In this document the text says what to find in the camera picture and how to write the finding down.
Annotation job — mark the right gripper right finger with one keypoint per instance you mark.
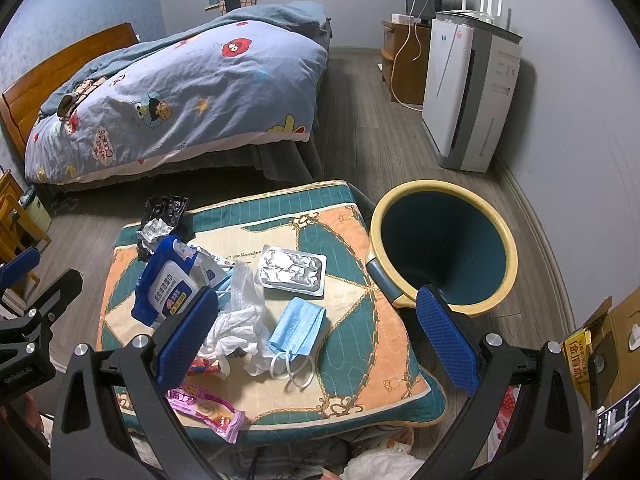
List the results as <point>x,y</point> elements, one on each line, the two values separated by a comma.
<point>543,439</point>

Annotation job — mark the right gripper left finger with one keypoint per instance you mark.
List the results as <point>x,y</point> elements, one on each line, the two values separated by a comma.
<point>90,439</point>

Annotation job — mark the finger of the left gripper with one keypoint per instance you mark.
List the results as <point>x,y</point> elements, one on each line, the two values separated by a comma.
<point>21,265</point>

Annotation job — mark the pink snack wrapper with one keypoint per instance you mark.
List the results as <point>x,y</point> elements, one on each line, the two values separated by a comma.
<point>217,414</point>

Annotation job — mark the blue wet wipes pack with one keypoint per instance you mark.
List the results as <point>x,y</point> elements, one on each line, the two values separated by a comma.
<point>173,276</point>

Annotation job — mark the white plastic bag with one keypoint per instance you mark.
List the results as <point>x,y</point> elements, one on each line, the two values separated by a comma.
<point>239,326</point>

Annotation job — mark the black wrapper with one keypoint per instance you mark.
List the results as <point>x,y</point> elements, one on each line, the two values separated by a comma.
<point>163,216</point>

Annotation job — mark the blue face mask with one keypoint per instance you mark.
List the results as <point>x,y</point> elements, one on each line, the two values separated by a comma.
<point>293,340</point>

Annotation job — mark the silver blister pack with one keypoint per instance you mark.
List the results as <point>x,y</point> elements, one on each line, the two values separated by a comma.
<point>291,271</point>

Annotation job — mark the teal yellow trash bin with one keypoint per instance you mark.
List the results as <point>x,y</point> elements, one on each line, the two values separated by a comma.
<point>431,232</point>

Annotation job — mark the wooden chair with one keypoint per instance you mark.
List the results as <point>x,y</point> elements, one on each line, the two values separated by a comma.
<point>18,231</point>

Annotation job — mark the green white jar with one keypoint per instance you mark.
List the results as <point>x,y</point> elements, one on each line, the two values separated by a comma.
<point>35,209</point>

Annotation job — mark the yellow printed box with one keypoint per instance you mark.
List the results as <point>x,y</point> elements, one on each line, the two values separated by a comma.
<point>577,349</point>

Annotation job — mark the cardboard box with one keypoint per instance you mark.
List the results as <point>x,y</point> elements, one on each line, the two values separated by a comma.
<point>613,364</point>

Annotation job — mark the teal orange patterned cushion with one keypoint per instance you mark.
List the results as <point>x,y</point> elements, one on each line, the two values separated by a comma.
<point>365,371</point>

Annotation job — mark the blue cartoon duvet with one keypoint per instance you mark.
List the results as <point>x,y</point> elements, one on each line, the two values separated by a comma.
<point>244,85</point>

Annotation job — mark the white air purifier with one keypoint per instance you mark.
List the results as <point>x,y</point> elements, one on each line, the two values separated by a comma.
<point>471,77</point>

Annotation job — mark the wooden side cabinet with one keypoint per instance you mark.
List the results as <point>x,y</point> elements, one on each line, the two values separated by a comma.
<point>405,53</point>

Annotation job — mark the white wifi router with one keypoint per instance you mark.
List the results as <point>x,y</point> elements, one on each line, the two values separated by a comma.
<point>492,12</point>

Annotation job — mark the wooden bed frame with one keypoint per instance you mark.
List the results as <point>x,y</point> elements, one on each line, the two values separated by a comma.
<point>21,101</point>

